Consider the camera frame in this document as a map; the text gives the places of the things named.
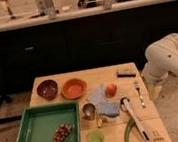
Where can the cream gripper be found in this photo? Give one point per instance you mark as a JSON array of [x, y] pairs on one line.
[[154, 91]]

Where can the orange apple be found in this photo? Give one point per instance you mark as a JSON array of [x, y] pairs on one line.
[[111, 90]]

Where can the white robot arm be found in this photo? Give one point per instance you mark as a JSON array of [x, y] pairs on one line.
[[162, 59]]

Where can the orange bowl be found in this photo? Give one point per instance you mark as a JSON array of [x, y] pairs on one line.
[[73, 88]]

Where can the purple bowl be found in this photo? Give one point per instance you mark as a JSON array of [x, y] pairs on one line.
[[47, 89]]

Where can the silver fork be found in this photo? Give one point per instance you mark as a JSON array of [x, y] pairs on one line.
[[137, 87]]

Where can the black rectangular block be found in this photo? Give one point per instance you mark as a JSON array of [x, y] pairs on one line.
[[125, 73]]

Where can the green chili pepper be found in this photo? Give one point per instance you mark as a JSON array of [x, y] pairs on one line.
[[128, 129]]

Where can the light blue cloth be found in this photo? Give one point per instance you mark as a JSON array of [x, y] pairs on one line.
[[97, 96]]

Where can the small yellow object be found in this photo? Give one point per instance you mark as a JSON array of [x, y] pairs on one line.
[[99, 122]]

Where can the small metal cup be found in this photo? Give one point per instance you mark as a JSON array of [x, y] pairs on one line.
[[89, 111]]

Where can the light green cup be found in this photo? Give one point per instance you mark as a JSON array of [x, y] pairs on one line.
[[95, 136]]

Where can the red grape bunch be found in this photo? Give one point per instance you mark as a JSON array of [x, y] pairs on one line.
[[62, 132]]

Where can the green plastic tray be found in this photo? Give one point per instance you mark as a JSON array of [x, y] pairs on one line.
[[39, 123]]

